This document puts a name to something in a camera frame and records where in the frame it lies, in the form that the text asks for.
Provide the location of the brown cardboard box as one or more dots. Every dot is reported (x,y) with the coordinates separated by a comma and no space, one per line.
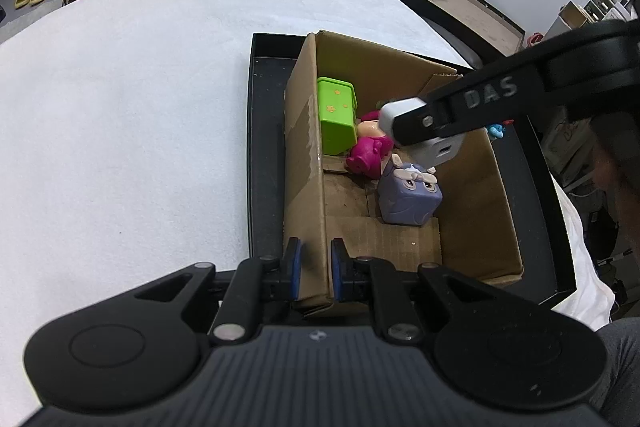
(395,242)

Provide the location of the narrow open cardboard box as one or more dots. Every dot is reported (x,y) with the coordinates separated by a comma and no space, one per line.
(574,14)

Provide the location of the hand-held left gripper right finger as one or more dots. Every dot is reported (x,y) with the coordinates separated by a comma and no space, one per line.
(336,270)

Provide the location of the green plastic toy box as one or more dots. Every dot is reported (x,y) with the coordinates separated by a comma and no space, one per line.
(336,122)

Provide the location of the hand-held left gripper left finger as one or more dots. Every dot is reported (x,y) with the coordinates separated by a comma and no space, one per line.
(294,269)

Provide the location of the black bag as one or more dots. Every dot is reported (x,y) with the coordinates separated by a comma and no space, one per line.
(602,232)

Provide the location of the black shallow tray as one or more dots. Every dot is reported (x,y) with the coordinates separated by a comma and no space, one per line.
(265,167)

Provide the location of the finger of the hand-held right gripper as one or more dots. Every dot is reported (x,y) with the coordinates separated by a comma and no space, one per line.
(415,127)

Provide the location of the white plug adapter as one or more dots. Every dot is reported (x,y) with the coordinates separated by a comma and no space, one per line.
(442,149)

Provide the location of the white blanket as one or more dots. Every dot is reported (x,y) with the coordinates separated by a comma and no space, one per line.
(135,132)

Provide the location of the person's grey trouser leg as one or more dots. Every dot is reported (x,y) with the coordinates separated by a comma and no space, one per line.
(622,372)

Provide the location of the pink doll figure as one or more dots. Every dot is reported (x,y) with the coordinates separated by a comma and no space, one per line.
(367,152)

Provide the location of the blue and red toy figure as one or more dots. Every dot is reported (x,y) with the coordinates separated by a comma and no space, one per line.
(497,131)

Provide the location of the black box with brown lining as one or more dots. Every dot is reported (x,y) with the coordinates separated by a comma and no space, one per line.
(475,14)

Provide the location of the purple cube toy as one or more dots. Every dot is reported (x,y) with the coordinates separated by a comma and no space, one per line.
(407,197)

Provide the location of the red bag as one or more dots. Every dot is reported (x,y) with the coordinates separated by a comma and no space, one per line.
(534,38)

